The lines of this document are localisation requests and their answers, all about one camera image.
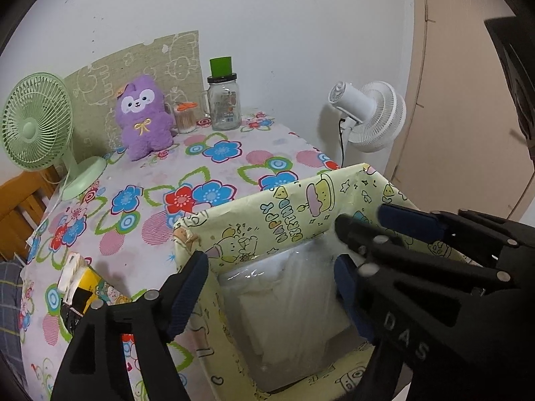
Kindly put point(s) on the small toothpick jar orange lid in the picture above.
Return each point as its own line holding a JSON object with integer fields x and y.
{"x": 185, "y": 116}

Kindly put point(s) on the green desk fan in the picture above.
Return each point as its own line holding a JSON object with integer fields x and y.
{"x": 37, "y": 131}

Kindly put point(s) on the beige door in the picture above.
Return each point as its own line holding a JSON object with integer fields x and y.
{"x": 462, "y": 146}

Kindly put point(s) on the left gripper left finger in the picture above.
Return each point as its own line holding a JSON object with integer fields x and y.
{"x": 94, "y": 365}

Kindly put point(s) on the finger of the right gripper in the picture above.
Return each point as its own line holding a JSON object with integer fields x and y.
{"x": 474, "y": 235}
{"x": 386, "y": 251}

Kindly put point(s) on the glass mason jar green lid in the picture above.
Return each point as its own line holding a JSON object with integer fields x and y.
{"x": 221, "y": 99}

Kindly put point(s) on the purple plush toy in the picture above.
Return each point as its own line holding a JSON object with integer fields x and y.
{"x": 141, "y": 115}

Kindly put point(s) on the yellow tissue pack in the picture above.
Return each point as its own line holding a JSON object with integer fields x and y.
{"x": 78, "y": 284}

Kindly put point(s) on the floral tablecloth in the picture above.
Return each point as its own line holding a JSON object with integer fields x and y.
{"x": 123, "y": 224}

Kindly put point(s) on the yellow cartoon fabric storage box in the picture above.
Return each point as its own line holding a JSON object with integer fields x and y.
{"x": 266, "y": 223}

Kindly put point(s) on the white standing fan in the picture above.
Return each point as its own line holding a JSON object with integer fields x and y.
{"x": 372, "y": 117}

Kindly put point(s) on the grey plaid pillow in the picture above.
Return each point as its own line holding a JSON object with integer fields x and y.
{"x": 10, "y": 301}

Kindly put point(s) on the wooden bed headboard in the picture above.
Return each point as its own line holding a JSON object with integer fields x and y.
{"x": 22, "y": 209}

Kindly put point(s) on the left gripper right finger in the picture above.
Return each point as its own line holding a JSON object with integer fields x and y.
{"x": 382, "y": 372}

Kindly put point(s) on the green patterned board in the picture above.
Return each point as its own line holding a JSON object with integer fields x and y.
{"x": 173, "y": 61}

